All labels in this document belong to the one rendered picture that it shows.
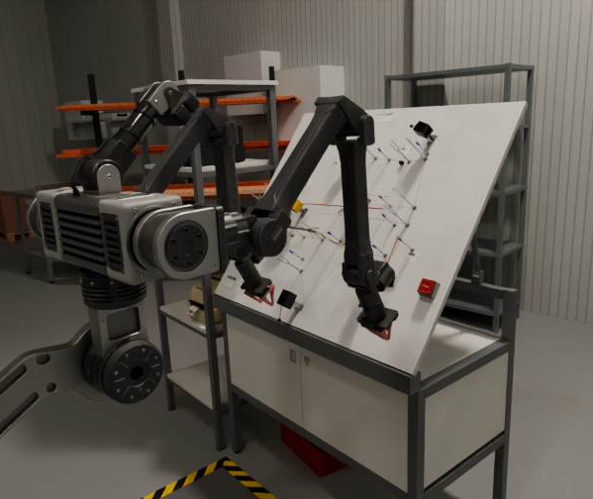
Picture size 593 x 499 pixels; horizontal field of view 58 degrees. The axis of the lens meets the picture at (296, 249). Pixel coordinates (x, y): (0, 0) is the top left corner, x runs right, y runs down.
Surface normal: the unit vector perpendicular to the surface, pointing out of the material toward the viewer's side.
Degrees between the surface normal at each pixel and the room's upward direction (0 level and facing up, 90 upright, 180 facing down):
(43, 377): 90
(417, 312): 53
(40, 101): 90
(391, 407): 90
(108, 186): 90
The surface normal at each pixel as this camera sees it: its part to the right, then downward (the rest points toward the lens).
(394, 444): -0.77, 0.18
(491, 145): -0.64, -0.44
